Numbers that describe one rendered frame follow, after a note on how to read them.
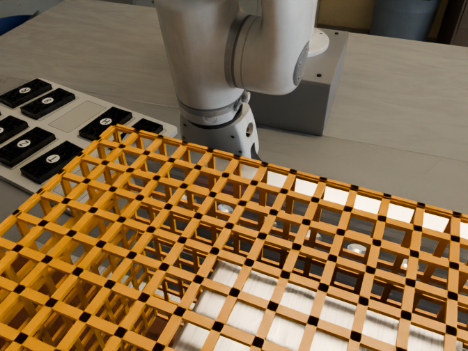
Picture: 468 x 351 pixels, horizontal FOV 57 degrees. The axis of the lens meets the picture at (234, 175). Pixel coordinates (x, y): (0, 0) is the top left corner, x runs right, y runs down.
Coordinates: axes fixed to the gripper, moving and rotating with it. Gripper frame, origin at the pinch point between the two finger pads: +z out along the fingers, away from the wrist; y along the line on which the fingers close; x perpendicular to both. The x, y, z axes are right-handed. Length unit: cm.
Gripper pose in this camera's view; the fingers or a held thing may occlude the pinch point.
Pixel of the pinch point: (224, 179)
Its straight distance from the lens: 66.8
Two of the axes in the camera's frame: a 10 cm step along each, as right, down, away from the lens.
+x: -3.8, 7.5, -5.5
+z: 0.8, 6.2, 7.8
